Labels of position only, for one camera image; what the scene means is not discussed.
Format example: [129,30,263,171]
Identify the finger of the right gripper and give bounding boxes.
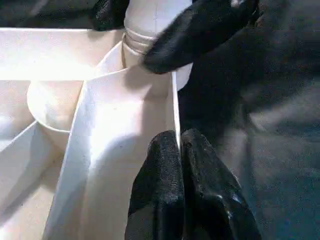
[91,0,131,33]
[143,0,260,75]

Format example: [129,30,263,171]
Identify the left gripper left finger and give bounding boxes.
[124,129,188,240]

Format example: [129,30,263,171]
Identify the black shiny mat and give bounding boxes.
[0,0,320,240]

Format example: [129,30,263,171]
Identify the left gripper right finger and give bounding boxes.
[181,128,263,240]

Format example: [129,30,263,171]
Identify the white plastic table top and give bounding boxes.
[0,26,194,240]

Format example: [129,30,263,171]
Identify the white plastic table leg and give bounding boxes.
[121,0,194,69]

